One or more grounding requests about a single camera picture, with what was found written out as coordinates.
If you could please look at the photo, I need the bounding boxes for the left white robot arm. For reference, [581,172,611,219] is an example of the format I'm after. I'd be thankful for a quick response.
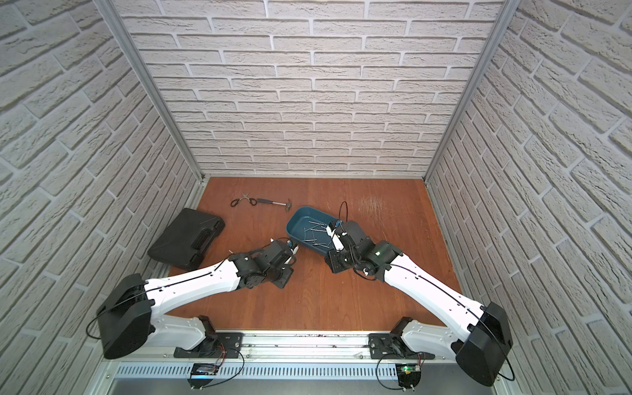
[93,238,299,360]

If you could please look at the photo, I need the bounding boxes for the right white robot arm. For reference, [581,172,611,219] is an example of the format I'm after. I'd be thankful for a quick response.
[325,220,514,387]

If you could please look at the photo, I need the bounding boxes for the teal plastic storage box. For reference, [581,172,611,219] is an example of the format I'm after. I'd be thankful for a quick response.
[286,206,336,256]

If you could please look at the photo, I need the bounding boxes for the black plastic tool case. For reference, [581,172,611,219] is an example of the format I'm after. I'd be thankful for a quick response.
[147,208,225,271]

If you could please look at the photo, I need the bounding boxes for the left controller board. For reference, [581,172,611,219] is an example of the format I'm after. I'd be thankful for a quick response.
[188,363,217,389]

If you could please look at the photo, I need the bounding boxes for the controller board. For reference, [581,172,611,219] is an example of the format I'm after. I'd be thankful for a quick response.
[395,364,421,391]
[188,363,217,389]

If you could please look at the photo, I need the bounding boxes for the right controller board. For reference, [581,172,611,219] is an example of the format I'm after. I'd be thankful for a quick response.
[395,364,421,391]

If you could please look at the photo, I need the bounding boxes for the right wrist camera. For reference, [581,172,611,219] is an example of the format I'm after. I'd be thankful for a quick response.
[326,225,345,252]

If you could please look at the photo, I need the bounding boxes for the small black-handled hammer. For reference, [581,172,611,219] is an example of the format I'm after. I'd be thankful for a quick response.
[256,198,292,212]

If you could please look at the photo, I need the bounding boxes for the black-handled scissors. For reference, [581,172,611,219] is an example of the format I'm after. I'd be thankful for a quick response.
[230,193,258,207]

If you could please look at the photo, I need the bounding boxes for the aluminium front rail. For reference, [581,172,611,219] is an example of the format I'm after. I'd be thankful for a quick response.
[105,328,510,381]

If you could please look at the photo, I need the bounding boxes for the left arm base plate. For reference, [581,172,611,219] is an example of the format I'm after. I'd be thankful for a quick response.
[174,332,244,359]

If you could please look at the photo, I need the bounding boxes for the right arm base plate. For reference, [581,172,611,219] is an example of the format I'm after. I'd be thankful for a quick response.
[368,332,435,360]

